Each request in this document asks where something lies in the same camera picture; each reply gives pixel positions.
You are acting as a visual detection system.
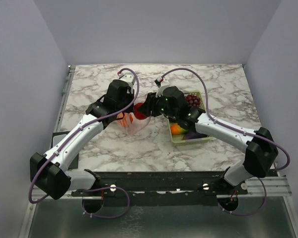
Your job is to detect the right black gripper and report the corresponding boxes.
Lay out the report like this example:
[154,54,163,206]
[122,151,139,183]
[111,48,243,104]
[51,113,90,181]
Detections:
[138,90,177,119]

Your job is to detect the orange toy pumpkin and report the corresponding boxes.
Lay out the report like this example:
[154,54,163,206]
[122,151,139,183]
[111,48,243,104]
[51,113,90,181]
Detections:
[116,113,134,128]

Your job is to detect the red toy bell pepper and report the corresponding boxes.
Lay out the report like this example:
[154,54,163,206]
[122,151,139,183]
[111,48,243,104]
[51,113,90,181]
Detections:
[133,103,147,120]

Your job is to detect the green toy mango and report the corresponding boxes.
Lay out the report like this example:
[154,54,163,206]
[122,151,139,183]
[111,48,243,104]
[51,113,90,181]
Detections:
[170,123,187,135]

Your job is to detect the clear zip top bag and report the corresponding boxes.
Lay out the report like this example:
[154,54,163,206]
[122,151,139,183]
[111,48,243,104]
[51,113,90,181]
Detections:
[115,113,150,136]

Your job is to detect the green perforated plastic basket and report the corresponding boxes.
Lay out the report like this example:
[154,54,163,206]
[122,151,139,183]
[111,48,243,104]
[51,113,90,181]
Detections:
[167,91,212,146]

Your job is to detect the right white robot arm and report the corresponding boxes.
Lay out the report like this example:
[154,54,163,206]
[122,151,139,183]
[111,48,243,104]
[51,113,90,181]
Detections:
[137,86,278,194]

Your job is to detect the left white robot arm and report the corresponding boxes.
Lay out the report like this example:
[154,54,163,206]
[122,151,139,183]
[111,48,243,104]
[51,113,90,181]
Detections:
[28,74,140,203]

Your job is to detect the purple toy grapes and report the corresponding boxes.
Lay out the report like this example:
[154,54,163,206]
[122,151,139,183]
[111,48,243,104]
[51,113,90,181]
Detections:
[185,94,201,107]

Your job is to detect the dark purple toy eggplant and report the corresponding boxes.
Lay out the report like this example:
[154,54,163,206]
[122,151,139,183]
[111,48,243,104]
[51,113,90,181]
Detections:
[182,131,208,140]

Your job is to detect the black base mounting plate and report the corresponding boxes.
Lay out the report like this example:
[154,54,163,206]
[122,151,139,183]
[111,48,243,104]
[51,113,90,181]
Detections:
[72,171,247,206]

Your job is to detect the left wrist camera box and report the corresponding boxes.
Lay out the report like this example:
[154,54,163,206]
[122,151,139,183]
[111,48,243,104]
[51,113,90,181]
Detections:
[118,72,136,88]

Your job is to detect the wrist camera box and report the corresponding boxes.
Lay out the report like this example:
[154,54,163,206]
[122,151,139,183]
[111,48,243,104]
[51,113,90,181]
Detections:
[118,72,136,88]
[154,77,171,97]

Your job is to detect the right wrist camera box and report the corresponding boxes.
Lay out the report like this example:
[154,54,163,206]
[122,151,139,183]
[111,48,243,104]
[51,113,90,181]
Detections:
[154,77,171,97]

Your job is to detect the aluminium frame rail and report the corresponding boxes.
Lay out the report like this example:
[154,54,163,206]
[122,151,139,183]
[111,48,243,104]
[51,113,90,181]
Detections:
[29,173,293,200]

